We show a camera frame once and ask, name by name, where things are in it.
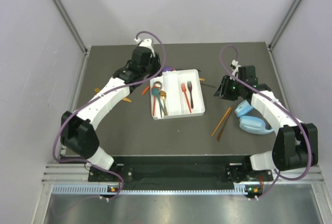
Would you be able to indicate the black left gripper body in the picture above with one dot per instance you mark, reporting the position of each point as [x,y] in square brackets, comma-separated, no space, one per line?
[153,67]

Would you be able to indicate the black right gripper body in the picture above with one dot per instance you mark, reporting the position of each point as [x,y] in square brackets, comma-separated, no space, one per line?
[231,89]

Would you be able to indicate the teal plastic spoon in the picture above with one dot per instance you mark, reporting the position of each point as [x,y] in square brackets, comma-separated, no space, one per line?
[160,106]

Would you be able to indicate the orange plastic spoon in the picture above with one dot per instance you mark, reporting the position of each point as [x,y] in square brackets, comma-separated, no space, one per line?
[154,102]

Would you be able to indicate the gold metal spoon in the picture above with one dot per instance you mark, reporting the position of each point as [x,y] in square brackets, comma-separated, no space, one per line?
[163,97]

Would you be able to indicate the orange plastic fork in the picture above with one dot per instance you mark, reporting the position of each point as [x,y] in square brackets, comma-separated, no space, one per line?
[183,88]

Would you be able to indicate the white divided utensil tray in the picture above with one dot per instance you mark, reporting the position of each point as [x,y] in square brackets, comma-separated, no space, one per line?
[175,99]

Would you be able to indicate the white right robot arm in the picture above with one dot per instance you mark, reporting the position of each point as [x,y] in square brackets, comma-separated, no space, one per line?
[296,143]

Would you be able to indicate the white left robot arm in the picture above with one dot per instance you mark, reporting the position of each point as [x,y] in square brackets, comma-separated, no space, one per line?
[79,134]

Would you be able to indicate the iridescent purple spoon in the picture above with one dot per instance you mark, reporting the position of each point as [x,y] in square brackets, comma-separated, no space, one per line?
[169,69]

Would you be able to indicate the silver metal spoon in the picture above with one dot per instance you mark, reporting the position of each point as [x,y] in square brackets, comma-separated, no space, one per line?
[157,84]

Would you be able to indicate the light blue headphones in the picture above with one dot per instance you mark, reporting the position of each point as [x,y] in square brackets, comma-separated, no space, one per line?
[250,124]

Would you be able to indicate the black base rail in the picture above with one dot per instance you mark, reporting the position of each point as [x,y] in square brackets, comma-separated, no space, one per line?
[185,172]

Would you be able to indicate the grey cable duct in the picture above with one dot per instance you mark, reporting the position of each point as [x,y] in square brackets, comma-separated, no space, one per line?
[107,189]

